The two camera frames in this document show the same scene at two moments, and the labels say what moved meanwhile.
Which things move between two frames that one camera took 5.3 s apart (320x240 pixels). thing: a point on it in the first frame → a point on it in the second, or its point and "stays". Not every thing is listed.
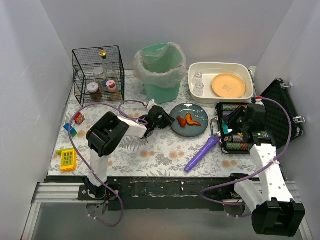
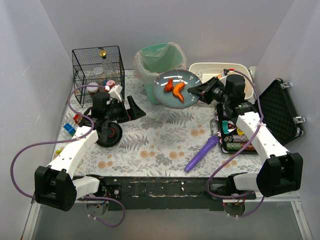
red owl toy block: (79, 118) stays
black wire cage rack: (98, 74) stays
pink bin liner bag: (162, 65) stays
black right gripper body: (235, 120) → (207, 90)
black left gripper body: (163, 118) → (127, 111)
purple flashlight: (212, 141) stays
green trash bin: (161, 58) stays
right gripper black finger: (232, 118) → (203, 91)
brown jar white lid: (95, 93) stays
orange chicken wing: (182, 121) → (169, 86)
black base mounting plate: (159, 193) stays
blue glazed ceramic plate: (198, 114) → (168, 99)
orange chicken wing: (189, 121) → (177, 87)
